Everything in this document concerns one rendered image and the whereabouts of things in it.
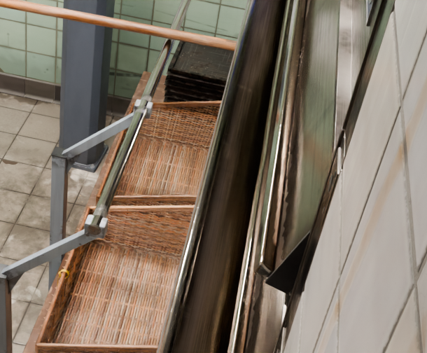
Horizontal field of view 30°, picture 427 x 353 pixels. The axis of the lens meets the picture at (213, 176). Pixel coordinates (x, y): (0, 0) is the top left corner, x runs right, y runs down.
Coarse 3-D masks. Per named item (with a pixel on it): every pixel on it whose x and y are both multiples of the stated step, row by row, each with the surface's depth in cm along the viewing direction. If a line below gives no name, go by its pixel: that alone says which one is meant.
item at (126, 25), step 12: (0, 0) 235; (12, 0) 235; (36, 12) 236; (48, 12) 235; (60, 12) 235; (72, 12) 235; (96, 24) 236; (108, 24) 235; (120, 24) 235; (132, 24) 235; (144, 24) 235; (168, 36) 235; (180, 36) 235; (192, 36) 234; (204, 36) 235; (228, 48) 235
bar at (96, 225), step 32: (160, 64) 225; (128, 128) 200; (64, 160) 222; (128, 160) 191; (64, 192) 230; (64, 224) 240; (96, 224) 170; (32, 256) 181; (0, 288) 186; (0, 320) 193; (0, 352) 201
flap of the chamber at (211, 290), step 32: (256, 32) 198; (256, 64) 186; (256, 96) 176; (256, 128) 167; (224, 160) 155; (256, 160) 158; (224, 192) 148; (224, 224) 141; (224, 256) 135; (192, 288) 127; (224, 288) 129; (192, 320) 122; (224, 320) 124; (192, 352) 117; (224, 352) 119
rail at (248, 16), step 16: (256, 0) 208; (240, 32) 195; (240, 48) 186; (240, 64) 180; (224, 96) 170; (224, 112) 164; (224, 128) 159; (208, 160) 151; (208, 176) 146; (208, 192) 143; (192, 224) 136; (192, 240) 132; (192, 256) 129; (176, 288) 123; (176, 304) 121; (176, 320) 118; (176, 336) 116; (160, 352) 113
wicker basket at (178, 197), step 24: (144, 120) 290; (192, 120) 288; (120, 144) 269; (144, 144) 292; (168, 144) 295; (144, 168) 281; (168, 168) 283; (192, 168) 285; (120, 192) 270; (144, 192) 271; (168, 192) 273; (192, 192) 275; (144, 216) 247
